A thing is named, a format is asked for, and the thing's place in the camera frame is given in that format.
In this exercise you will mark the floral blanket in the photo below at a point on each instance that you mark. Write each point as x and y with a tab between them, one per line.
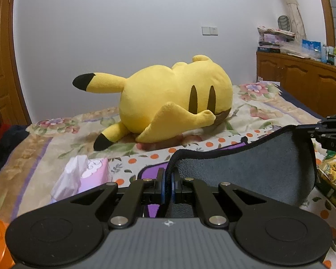
44	151

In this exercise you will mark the stack of papers and books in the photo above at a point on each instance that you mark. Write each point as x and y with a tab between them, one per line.
273	37

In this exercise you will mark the grey mesh fan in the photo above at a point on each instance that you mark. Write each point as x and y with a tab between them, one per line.
283	22

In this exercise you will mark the green snack bag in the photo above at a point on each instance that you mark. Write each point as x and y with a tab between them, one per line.
334	179

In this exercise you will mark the wooden cabinet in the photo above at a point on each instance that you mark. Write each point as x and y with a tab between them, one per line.
302	75

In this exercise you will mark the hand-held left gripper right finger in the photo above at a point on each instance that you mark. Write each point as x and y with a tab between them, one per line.
174	186

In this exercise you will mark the pink tissue box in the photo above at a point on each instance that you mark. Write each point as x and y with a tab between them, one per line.
89	173

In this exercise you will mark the group of toiletry bottles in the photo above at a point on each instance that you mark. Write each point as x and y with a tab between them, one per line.
334	54

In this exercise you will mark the grey towel with black edging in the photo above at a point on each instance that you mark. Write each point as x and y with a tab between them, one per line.
249	171

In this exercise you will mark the wooden door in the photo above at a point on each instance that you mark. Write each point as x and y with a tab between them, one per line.
2	56

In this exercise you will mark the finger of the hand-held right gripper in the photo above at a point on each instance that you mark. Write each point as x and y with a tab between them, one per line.
331	144
310	130

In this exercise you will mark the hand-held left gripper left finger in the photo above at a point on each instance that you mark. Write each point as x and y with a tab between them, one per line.
163	186

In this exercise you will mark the wooden window frame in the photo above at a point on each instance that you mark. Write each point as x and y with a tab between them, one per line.
326	11

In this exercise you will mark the white wall switch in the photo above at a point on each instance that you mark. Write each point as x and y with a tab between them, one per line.
209	31

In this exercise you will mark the blue printed box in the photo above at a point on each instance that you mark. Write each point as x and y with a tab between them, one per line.
310	49

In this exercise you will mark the dark blue blanket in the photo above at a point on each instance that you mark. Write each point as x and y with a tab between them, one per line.
5	145

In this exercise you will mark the patterned curtain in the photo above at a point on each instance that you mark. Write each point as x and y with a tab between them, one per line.
292	8

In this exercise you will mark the yellow plush toy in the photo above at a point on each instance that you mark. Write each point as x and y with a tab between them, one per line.
170	101

